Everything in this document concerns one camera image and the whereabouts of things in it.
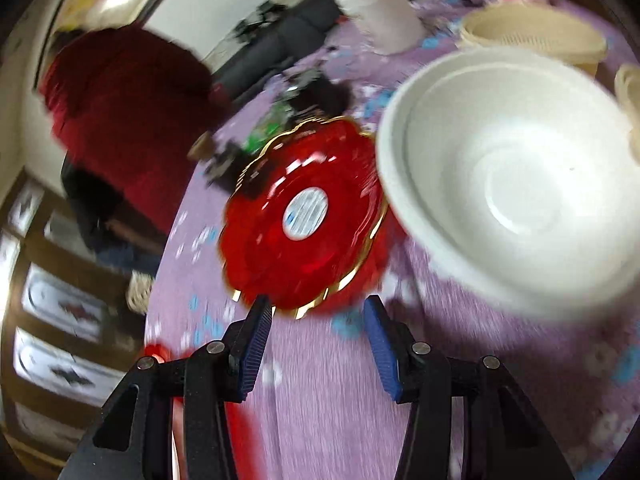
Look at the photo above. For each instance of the dark object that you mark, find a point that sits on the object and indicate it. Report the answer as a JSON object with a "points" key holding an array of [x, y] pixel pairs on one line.
{"points": [[320, 95]]}

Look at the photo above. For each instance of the dark grey sofa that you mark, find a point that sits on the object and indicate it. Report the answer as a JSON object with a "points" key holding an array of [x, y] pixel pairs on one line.
{"points": [[280, 40]]}

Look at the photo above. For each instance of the green packet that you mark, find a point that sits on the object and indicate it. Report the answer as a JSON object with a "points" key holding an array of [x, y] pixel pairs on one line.
{"points": [[265, 130]]}

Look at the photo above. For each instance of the white bowl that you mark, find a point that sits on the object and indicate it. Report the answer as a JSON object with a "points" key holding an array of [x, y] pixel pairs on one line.
{"points": [[500, 185]]}

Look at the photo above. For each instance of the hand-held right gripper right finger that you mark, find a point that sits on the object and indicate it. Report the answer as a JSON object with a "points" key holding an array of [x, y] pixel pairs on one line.
{"points": [[382, 355]]}

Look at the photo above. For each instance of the wooden cabinet with drawers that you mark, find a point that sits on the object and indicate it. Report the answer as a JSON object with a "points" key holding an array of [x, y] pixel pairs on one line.
{"points": [[55, 305]]}

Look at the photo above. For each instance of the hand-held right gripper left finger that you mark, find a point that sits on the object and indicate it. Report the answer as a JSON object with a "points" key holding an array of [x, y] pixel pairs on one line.
{"points": [[254, 352]]}

